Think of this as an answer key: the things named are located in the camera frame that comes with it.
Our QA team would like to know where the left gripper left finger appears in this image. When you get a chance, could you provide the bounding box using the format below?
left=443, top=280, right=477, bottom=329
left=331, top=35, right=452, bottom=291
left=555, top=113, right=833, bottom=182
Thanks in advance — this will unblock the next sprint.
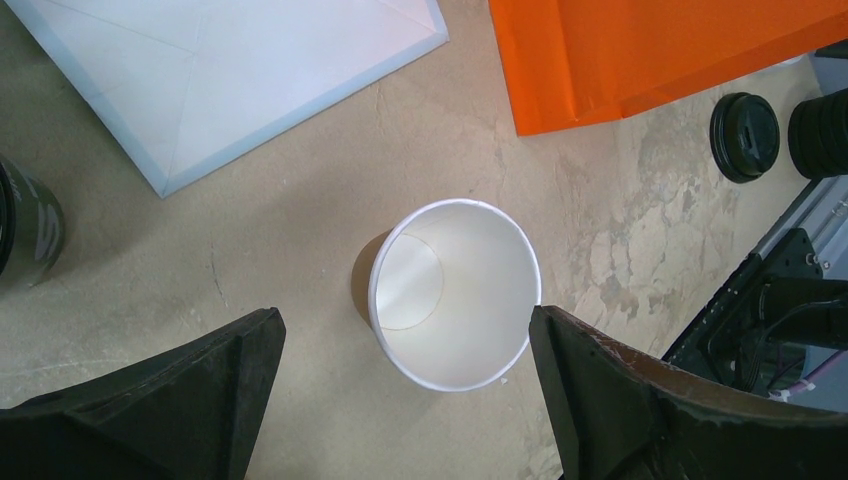
left=1, top=308, right=286, bottom=479

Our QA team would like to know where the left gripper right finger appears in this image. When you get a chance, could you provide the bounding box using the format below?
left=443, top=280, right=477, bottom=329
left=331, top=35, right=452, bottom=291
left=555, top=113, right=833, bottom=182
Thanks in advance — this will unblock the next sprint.
left=529, top=306, right=847, bottom=479

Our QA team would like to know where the brown paper cup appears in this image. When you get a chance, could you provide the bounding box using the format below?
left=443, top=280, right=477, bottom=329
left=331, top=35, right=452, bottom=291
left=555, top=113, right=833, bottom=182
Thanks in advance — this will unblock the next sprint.
left=350, top=198, right=542, bottom=393

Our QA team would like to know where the orange paper bag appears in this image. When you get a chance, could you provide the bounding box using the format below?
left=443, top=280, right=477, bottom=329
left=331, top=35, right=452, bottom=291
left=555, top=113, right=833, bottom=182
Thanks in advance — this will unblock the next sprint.
left=490, top=0, right=847, bottom=136

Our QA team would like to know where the black paper cup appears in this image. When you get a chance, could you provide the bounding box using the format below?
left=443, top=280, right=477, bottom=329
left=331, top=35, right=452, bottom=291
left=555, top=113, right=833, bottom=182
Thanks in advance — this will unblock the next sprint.
left=1, top=157, right=66, bottom=296

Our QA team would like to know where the black cup lid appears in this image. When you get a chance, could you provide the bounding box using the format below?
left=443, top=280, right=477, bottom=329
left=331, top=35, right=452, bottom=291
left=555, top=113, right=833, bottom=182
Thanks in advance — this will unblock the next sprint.
left=709, top=92, right=780, bottom=184

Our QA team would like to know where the black lid stack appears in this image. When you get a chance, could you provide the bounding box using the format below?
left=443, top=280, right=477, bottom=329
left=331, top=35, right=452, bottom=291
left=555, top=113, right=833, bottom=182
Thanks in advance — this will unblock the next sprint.
left=788, top=89, right=847, bottom=180

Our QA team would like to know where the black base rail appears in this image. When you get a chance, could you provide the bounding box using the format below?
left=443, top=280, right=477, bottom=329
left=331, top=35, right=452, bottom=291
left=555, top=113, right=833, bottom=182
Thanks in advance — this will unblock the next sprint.
left=662, top=176, right=847, bottom=412

